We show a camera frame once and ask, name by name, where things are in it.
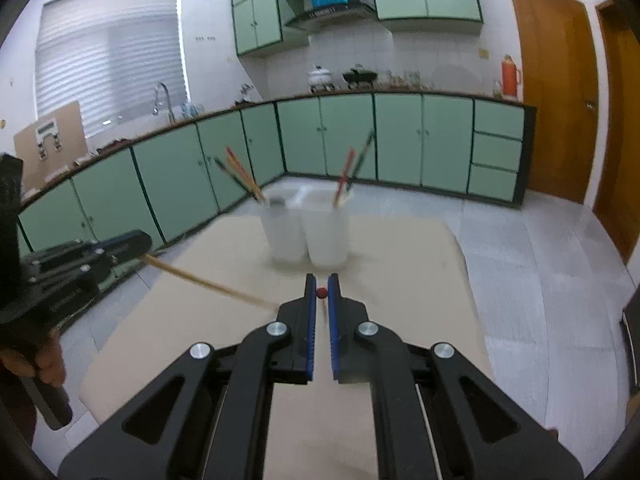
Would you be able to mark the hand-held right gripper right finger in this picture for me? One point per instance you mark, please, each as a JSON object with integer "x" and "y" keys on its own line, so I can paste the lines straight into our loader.
{"x": 336, "y": 340}

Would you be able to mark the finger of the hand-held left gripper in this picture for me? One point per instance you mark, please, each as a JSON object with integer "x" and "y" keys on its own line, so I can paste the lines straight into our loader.
{"x": 107, "y": 246}
{"x": 135, "y": 245}

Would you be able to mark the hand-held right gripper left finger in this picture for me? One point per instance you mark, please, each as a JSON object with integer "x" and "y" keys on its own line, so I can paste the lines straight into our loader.
{"x": 310, "y": 335}

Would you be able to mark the red white-patterned bamboo chopstick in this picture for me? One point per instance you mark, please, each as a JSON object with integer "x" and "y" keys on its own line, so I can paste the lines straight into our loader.
{"x": 323, "y": 291}

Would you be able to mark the plain bamboo chopstick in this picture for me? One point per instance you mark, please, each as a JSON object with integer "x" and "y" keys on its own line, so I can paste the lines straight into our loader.
{"x": 210, "y": 281}

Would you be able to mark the white plastic double utensil holder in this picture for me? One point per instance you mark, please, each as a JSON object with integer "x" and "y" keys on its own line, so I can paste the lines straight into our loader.
{"x": 325, "y": 235}

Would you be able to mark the bundle of wooden chopsticks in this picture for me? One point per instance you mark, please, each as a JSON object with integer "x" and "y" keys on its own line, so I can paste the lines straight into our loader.
{"x": 237, "y": 180}

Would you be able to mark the black chopstick silver band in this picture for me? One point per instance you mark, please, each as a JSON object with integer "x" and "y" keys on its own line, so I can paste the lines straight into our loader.
{"x": 361, "y": 160}

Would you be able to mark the person's left hand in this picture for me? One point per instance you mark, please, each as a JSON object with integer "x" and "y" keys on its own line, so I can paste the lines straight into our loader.
{"x": 47, "y": 360}

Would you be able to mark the brown cardboard box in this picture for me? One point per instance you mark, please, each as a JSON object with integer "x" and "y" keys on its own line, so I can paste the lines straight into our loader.
{"x": 50, "y": 145}

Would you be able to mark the cups beside sink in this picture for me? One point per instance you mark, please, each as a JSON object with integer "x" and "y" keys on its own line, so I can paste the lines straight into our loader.
{"x": 192, "y": 110}

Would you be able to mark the chrome kitchen faucet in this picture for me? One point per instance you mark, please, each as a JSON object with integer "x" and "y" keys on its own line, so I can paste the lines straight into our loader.
{"x": 161, "y": 100}

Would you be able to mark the white window blinds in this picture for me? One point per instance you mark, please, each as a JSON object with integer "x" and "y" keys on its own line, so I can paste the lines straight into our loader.
{"x": 110, "y": 60}

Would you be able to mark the small metal kettle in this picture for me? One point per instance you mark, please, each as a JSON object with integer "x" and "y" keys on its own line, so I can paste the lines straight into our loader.
{"x": 246, "y": 93}

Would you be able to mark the green lower kitchen cabinets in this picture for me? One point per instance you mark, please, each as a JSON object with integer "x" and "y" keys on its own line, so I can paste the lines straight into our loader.
{"x": 350, "y": 135}

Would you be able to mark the white lidded cooking pot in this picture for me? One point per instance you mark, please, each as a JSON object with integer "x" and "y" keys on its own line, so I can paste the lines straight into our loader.
{"x": 320, "y": 77}

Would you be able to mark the black wok with lid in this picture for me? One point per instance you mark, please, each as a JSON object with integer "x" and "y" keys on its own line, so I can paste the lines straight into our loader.
{"x": 359, "y": 76}

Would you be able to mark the glass bowls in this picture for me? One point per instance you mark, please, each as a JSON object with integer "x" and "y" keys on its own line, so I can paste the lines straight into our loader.
{"x": 413, "y": 78}

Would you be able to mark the black object at edge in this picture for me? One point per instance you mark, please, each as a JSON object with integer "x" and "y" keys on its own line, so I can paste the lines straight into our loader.
{"x": 632, "y": 340}

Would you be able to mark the small glass jar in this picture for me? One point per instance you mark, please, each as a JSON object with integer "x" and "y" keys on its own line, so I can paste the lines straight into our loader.
{"x": 497, "y": 89}

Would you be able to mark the black range hood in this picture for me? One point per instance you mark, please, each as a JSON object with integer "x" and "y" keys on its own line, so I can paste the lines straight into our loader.
{"x": 330, "y": 17}

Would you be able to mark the orange thermos flask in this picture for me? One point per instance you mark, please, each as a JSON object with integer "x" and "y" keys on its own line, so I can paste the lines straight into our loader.
{"x": 511, "y": 77}

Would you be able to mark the brown wooden door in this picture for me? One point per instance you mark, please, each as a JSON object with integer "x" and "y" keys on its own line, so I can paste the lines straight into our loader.
{"x": 550, "y": 90}
{"x": 620, "y": 135}

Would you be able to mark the wall hooks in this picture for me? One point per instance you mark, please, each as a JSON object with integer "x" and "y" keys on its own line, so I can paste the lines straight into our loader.
{"x": 205, "y": 38}

